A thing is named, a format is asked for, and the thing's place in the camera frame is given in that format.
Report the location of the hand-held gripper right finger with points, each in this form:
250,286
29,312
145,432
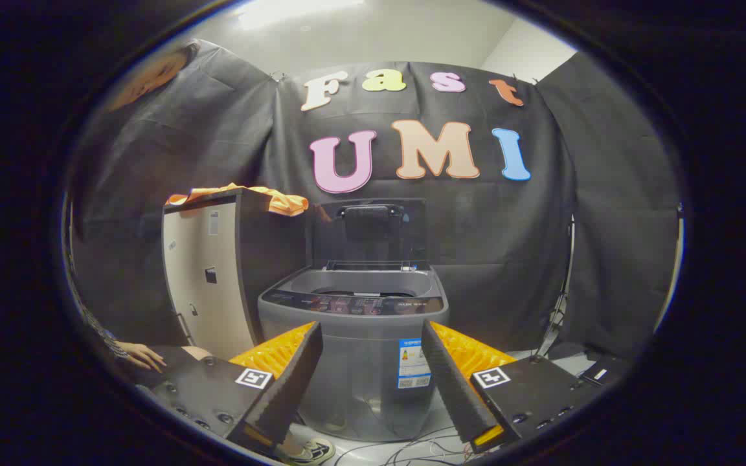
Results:
454,388

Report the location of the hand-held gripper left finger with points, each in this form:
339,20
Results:
289,382

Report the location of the grey washing machine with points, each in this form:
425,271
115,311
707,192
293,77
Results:
360,362

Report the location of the dark washing machine lid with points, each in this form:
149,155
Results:
373,239

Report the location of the orange button shirt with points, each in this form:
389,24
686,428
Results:
282,202

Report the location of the person's shoe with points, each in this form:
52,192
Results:
311,451

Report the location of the dark cabinet with beige door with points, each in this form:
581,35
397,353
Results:
204,304

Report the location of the metal backdrop stand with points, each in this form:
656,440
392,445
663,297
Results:
561,304

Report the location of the black device box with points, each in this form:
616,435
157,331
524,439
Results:
612,370

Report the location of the black backdrop cloth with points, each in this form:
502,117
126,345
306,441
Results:
476,226

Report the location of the person's head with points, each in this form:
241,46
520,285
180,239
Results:
153,74

